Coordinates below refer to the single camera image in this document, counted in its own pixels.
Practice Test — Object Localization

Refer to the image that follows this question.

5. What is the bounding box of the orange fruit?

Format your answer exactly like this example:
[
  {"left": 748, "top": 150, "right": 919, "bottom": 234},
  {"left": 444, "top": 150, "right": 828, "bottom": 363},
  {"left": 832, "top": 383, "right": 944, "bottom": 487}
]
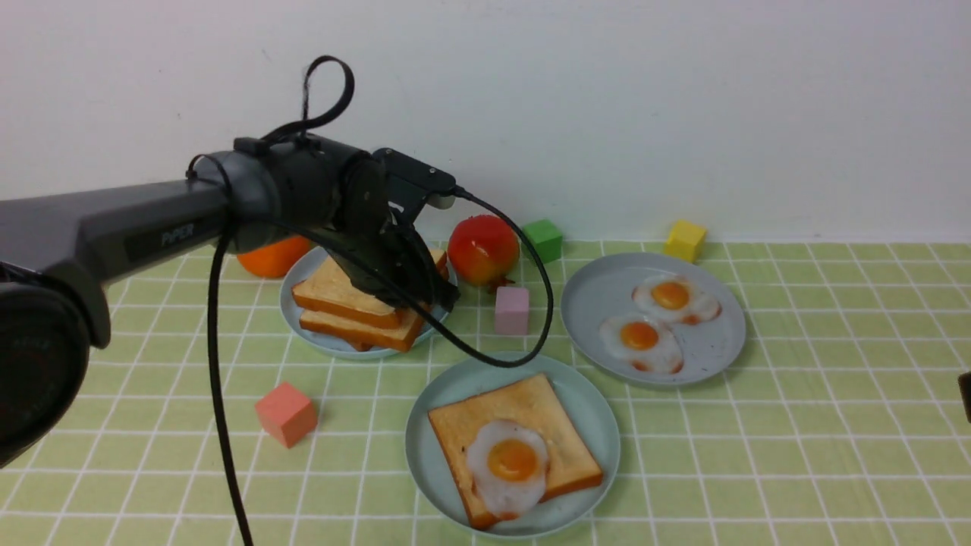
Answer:
[{"left": 237, "top": 236, "right": 313, "bottom": 279}]

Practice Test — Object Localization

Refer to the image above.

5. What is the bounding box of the green cube block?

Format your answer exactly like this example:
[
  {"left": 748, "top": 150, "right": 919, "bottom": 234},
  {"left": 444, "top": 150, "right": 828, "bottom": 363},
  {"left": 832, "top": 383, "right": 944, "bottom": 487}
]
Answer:
[{"left": 521, "top": 218, "right": 563, "bottom": 264}]

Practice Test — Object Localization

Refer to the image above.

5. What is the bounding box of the light blue front plate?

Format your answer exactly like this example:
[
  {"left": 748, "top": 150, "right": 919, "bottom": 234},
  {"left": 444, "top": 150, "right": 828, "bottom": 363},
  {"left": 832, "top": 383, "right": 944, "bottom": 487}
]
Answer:
[{"left": 404, "top": 356, "right": 621, "bottom": 542}]

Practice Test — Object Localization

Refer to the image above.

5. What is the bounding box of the pink cube block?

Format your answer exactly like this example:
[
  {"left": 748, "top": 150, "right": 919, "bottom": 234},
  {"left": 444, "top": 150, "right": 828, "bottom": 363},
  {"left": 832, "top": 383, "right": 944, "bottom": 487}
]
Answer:
[{"left": 495, "top": 286, "right": 530, "bottom": 336}]

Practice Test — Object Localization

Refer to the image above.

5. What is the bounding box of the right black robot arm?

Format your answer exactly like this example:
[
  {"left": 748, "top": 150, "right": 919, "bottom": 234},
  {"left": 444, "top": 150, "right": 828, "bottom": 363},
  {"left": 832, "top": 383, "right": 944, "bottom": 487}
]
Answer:
[{"left": 957, "top": 371, "right": 971, "bottom": 424}]

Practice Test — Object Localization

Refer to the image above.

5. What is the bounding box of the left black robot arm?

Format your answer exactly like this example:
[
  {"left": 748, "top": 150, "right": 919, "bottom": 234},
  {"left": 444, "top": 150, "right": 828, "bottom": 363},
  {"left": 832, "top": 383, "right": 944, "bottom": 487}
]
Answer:
[{"left": 1, "top": 133, "right": 457, "bottom": 464}]

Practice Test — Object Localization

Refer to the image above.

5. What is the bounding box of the fried egg front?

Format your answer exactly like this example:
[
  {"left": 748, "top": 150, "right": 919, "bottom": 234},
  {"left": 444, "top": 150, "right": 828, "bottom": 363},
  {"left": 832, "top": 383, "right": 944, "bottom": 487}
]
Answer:
[{"left": 598, "top": 314, "right": 684, "bottom": 375}]

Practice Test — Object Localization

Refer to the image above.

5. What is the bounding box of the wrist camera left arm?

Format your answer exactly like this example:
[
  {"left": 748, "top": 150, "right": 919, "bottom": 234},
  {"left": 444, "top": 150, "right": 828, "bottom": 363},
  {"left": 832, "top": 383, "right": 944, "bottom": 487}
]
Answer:
[{"left": 372, "top": 147, "right": 457, "bottom": 222}]

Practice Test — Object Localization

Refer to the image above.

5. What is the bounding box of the blue plate with toast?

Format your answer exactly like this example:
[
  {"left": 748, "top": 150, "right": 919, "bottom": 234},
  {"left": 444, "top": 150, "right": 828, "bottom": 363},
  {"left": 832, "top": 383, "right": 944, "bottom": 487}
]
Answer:
[{"left": 280, "top": 249, "right": 435, "bottom": 360}]

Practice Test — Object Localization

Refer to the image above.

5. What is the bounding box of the yellow cube block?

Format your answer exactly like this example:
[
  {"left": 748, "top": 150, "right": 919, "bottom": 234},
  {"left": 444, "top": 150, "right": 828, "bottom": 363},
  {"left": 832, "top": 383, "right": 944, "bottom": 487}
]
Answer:
[{"left": 663, "top": 220, "right": 707, "bottom": 263}]

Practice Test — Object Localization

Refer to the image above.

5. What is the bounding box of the red pomegranate fruit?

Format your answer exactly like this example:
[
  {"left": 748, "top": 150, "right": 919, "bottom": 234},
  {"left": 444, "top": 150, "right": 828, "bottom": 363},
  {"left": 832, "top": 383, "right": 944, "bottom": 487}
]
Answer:
[{"left": 447, "top": 215, "right": 520, "bottom": 293}]

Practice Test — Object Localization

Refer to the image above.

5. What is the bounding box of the red cube block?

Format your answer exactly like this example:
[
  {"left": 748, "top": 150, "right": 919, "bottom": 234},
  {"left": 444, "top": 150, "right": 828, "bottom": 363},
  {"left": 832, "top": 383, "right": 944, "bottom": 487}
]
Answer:
[{"left": 254, "top": 381, "right": 319, "bottom": 449}]

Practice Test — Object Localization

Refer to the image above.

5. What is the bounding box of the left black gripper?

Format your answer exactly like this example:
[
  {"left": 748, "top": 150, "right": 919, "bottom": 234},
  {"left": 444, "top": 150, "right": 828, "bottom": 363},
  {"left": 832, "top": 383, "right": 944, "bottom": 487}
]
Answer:
[{"left": 333, "top": 151, "right": 459, "bottom": 311}]

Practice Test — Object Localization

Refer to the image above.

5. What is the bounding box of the grey plate with eggs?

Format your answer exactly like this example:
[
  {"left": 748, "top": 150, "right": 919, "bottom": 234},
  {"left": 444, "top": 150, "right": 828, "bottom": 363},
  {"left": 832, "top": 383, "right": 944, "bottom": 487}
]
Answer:
[{"left": 561, "top": 252, "right": 746, "bottom": 388}]

